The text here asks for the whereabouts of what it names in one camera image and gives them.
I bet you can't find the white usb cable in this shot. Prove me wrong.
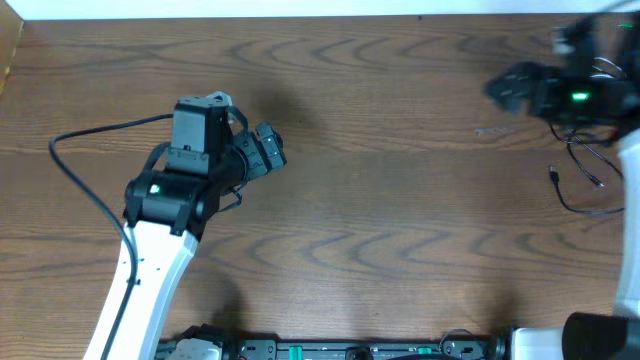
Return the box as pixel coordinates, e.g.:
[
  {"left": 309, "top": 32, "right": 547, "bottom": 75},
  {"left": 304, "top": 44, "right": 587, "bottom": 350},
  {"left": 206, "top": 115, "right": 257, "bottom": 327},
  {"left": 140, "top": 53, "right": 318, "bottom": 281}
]
[{"left": 589, "top": 55, "right": 625, "bottom": 81}]

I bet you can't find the black usb cable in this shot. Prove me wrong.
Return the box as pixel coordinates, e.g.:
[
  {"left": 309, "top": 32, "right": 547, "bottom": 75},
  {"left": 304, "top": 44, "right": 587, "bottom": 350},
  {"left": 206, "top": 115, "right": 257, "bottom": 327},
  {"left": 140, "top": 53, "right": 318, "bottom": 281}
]
[{"left": 547, "top": 119, "right": 626, "bottom": 217}]

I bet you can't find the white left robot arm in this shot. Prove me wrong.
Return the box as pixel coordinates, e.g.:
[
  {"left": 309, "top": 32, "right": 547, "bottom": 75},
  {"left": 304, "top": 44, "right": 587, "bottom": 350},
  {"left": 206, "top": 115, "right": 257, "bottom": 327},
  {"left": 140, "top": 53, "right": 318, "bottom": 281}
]
[{"left": 84, "top": 122, "right": 286, "bottom": 359}]

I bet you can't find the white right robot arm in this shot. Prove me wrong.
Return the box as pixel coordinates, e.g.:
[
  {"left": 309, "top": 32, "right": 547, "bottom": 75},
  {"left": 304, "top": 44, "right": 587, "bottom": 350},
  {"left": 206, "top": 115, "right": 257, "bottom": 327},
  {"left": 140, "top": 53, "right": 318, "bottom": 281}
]
[{"left": 485, "top": 11, "right": 639, "bottom": 359}]

